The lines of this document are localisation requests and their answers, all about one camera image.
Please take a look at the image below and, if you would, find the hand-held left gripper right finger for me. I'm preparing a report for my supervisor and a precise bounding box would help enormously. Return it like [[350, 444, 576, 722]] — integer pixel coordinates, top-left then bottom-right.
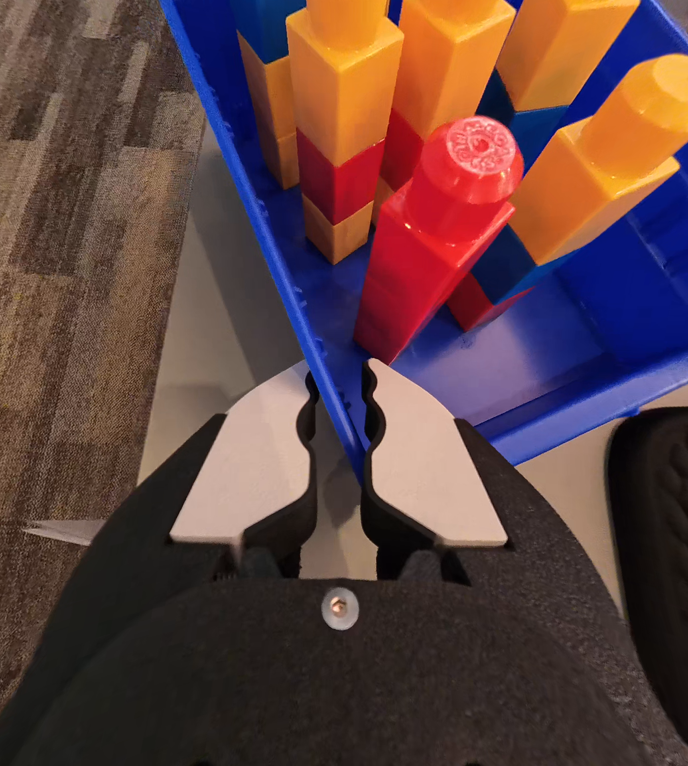
[[359, 357, 510, 566]]

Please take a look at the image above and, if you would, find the blue plastic bin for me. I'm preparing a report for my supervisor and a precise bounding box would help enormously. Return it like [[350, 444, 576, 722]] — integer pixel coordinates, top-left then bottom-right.
[[158, 0, 688, 486]]

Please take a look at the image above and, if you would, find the red mega block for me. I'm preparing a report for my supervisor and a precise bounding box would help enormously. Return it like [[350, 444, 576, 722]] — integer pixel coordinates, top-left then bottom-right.
[[447, 272, 533, 334]]

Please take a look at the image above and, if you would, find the black quilted pad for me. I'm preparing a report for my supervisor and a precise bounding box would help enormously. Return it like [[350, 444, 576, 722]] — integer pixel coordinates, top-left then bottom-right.
[[609, 407, 688, 764]]

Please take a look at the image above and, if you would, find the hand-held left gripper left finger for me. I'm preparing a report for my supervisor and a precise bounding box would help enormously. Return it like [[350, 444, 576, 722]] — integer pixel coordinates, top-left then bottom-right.
[[169, 359, 321, 563]]

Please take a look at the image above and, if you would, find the group of block towers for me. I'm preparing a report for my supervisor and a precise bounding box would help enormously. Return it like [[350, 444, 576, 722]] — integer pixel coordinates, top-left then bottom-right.
[[230, 0, 641, 366]]

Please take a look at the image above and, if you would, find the yellow mega block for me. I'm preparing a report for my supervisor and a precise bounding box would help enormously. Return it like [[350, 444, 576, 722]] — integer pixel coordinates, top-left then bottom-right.
[[508, 54, 688, 267]]

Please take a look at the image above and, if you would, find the blue mega block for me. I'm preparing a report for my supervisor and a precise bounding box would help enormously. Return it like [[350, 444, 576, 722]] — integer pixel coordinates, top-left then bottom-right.
[[469, 224, 572, 306]]

